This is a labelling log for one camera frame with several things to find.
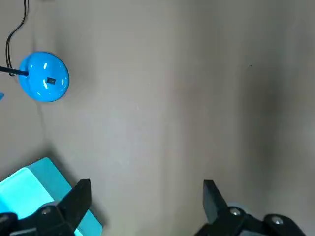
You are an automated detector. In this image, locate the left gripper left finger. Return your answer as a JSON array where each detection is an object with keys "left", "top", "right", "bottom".
[{"left": 0, "top": 178, "right": 92, "bottom": 236}]

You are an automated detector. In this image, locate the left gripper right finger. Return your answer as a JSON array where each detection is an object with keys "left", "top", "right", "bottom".
[{"left": 193, "top": 179, "right": 309, "bottom": 236}]

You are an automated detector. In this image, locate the teal plastic bin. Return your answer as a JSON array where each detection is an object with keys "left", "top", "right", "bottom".
[{"left": 0, "top": 157, "right": 103, "bottom": 236}]

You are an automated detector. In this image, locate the blue desk lamp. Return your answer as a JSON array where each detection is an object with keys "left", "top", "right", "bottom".
[{"left": 0, "top": 51, "right": 70, "bottom": 103}]

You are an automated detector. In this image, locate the black lamp cable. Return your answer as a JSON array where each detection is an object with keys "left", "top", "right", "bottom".
[{"left": 5, "top": 0, "right": 31, "bottom": 76}]

